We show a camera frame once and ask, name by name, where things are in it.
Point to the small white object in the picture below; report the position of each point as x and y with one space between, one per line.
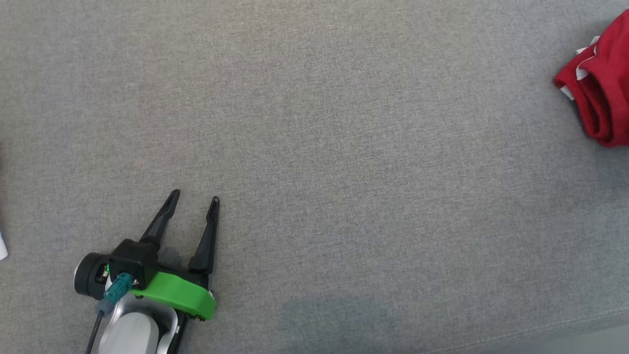
3 248

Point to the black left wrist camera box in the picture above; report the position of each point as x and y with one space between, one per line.
135 258

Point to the red basketball jersey garment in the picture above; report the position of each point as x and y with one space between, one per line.
609 88

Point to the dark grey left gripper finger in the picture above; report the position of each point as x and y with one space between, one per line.
206 241
159 221

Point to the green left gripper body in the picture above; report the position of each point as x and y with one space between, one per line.
182 292

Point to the grey fabric sofa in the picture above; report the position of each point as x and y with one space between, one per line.
344 147

